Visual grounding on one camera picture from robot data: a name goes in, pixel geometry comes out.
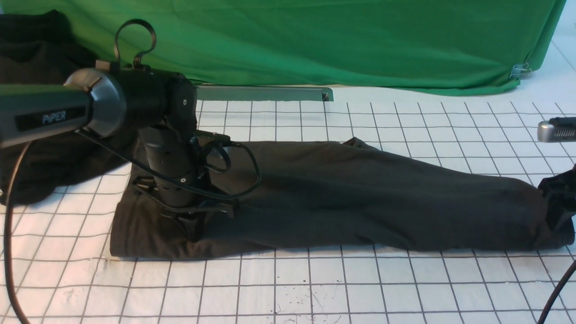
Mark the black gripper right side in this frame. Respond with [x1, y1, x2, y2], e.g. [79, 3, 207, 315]
[538, 166, 576, 230]

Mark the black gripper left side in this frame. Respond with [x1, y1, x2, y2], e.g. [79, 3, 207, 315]
[133, 175, 239, 243]

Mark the dark gray long-sleeve shirt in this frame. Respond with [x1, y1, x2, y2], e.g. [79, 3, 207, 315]
[110, 138, 575, 261]

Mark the metal binder clip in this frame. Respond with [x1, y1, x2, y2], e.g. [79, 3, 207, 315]
[509, 62, 532, 80]

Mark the gray metal tray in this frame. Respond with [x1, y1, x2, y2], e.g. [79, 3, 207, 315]
[196, 85, 334, 101]

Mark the white grid mat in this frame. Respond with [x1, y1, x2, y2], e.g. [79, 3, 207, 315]
[0, 98, 576, 324]

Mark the green backdrop cloth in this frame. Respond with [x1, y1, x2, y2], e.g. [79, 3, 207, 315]
[1, 0, 566, 96]

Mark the black cloth pile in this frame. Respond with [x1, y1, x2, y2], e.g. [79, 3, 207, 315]
[0, 10, 124, 205]

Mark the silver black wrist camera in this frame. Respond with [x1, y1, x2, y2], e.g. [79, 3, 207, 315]
[537, 117, 576, 142]

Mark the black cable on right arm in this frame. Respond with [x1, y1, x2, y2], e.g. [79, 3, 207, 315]
[537, 261, 576, 324]

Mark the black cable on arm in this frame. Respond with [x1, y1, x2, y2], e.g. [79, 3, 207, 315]
[4, 19, 262, 324]
[537, 261, 576, 324]

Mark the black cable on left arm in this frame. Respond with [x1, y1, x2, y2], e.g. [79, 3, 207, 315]
[4, 19, 262, 324]

